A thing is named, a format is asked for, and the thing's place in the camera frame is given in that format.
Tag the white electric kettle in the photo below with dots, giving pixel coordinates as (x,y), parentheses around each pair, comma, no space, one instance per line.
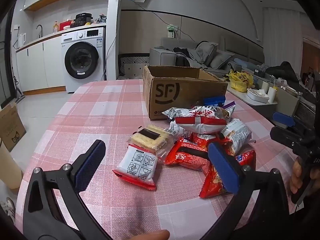
(22,40)

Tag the white lower kitchen cabinets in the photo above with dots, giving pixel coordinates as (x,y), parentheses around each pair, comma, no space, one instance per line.
(40,65)

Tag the red box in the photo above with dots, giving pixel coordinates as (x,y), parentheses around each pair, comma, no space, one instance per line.
(65,25)

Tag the brown cardboard box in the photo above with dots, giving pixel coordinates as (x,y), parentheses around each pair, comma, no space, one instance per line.
(172,92)

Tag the yellow plastic bag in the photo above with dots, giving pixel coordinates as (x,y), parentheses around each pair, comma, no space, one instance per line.
(240,81)

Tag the orange fries snack bag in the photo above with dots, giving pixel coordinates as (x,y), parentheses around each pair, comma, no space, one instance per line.
(215,182)

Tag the yellow soap bottle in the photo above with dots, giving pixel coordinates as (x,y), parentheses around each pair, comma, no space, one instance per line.
(55,27)

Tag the white and red chip bag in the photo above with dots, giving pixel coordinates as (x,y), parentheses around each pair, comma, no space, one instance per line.
(202,117)

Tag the person's right hand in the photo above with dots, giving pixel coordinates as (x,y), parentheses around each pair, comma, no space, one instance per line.
(298,177)

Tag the white tray on side table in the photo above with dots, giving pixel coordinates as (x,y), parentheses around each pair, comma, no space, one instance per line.
(257,95)

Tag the white washing machine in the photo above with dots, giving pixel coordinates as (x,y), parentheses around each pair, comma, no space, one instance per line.
(82,60)

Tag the red and black snack packet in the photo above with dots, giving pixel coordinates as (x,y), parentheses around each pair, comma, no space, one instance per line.
(187,157)

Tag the dark clothes pile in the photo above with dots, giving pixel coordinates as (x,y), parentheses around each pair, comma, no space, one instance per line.
(285,70)

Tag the red glossy snack packet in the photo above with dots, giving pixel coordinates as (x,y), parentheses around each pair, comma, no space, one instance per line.
(202,138)

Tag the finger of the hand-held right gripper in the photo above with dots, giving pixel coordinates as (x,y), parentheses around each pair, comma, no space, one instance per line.
(282,135)
(282,119)

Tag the kitchen faucet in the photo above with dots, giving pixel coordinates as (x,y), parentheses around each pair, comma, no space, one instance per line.
(39,30)

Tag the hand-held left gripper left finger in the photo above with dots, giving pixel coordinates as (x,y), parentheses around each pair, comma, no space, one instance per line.
(88,165)

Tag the patterned basket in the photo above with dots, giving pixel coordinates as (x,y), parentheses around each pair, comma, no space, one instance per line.
(133,65)

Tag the grey coffee table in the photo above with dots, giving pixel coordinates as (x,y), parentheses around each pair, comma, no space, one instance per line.
(282,105)

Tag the clear biscuit packet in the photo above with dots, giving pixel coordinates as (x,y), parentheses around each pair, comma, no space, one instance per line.
(152,137)

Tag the white red-edged snack packet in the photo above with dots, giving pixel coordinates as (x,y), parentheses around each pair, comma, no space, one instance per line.
(137,165)

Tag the pink plaid tablecloth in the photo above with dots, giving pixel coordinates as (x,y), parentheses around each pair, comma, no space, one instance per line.
(100,110)

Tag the printed floor cardboard box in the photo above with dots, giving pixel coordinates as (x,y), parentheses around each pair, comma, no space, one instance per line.
(11,130)

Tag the grey sofa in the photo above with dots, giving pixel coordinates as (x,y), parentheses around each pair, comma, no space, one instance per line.
(162,56)

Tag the white shoe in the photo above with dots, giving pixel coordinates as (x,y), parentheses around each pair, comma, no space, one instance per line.
(8,206)

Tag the black pressure cooker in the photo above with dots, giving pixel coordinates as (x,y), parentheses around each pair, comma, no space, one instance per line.
(83,20)

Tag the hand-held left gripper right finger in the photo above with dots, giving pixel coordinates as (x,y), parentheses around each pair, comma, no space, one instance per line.
(222,167)

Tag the grey cushion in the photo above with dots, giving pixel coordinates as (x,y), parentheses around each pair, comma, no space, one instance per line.
(222,58)

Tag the small white patterned packet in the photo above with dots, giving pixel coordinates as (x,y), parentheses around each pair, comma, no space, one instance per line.
(175,112)

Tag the blue snack packet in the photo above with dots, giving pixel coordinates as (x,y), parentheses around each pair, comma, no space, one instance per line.
(213,101)

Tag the person's left hand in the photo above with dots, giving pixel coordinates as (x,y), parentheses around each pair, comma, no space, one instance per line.
(150,235)

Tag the silver text-printed snack packet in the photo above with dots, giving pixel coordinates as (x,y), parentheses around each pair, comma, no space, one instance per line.
(237,132)

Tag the white wall control panel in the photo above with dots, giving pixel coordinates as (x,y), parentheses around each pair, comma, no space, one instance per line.
(172,31)

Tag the small white barcode packet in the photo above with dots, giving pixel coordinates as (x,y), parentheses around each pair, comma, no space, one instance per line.
(176,130)

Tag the purple snack packet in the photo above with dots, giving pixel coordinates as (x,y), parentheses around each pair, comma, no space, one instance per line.
(230,107)

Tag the white paper cup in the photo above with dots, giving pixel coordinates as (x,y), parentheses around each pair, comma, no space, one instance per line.
(272,93)

